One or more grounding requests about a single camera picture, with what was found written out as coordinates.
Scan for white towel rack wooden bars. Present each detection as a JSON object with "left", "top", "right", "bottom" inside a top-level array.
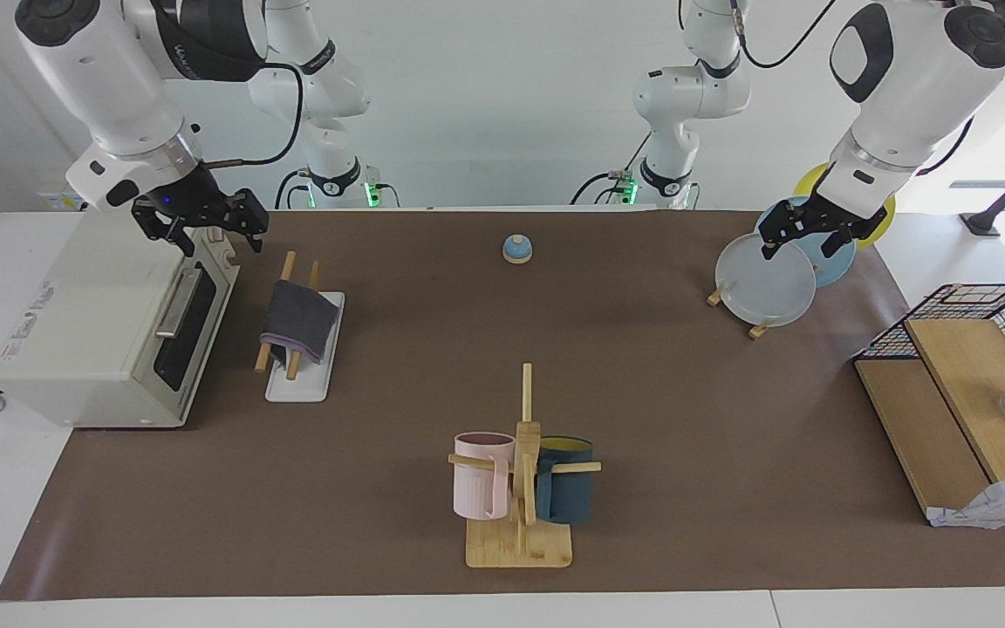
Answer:
[{"left": 254, "top": 250, "right": 346, "bottom": 404}]

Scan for wooden mug tree stand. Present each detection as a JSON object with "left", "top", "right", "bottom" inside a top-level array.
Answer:
[{"left": 448, "top": 363, "right": 602, "bottom": 570}]

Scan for yellow plate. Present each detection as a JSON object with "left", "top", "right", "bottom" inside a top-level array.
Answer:
[{"left": 793, "top": 161, "right": 898, "bottom": 249}]

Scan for wooden shelf with wire mesh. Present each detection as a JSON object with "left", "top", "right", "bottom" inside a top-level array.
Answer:
[{"left": 851, "top": 283, "right": 1005, "bottom": 524}]

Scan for light blue plate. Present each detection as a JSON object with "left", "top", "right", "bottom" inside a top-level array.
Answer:
[{"left": 755, "top": 195, "right": 858, "bottom": 289}]

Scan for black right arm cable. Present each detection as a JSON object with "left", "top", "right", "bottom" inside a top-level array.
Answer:
[{"left": 202, "top": 61, "right": 304, "bottom": 168}]

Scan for purple and grey towel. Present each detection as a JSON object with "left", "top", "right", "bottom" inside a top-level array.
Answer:
[{"left": 260, "top": 279, "right": 339, "bottom": 365}]

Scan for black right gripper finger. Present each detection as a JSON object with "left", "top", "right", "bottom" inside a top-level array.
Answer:
[
  {"left": 232, "top": 188, "right": 270, "bottom": 254},
  {"left": 134, "top": 209, "right": 196, "bottom": 256}
]

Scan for dark blue mug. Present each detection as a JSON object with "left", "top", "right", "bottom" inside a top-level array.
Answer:
[{"left": 536, "top": 436, "right": 596, "bottom": 526}]

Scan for large brown table mat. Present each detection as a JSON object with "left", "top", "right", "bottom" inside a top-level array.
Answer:
[{"left": 0, "top": 209, "right": 1005, "bottom": 601}]

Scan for wooden plate rack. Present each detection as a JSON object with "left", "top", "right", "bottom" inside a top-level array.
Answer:
[{"left": 706, "top": 279, "right": 774, "bottom": 341}]

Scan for black base cable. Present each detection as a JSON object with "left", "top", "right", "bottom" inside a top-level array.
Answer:
[
  {"left": 571, "top": 133, "right": 650, "bottom": 207},
  {"left": 274, "top": 168, "right": 313, "bottom": 210}
]

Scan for beige toaster oven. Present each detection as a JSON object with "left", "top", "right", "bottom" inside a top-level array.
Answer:
[{"left": 0, "top": 209, "right": 242, "bottom": 430}]

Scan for grey plate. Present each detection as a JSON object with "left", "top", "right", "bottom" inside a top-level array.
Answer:
[{"left": 714, "top": 232, "right": 817, "bottom": 329}]

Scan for pink mug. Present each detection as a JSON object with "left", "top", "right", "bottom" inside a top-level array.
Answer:
[{"left": 453, "top": 432, "right": 516, "bottom": 522}]

